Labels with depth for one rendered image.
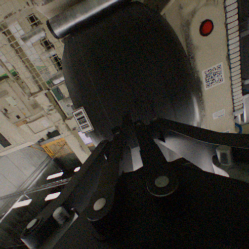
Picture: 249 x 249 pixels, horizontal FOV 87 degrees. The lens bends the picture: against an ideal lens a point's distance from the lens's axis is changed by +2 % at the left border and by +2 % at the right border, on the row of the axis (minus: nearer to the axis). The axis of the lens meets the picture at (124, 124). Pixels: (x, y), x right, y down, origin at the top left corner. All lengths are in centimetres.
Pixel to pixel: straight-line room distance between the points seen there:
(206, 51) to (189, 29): 9
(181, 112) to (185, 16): 33
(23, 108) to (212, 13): 478
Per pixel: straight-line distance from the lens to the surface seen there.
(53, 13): 49
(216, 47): 60
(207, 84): 60
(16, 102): 499
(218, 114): 67
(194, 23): 57
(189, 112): 34
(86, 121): 32
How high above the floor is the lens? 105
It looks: 22 degrees up
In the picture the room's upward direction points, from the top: 154 degrees clockwise
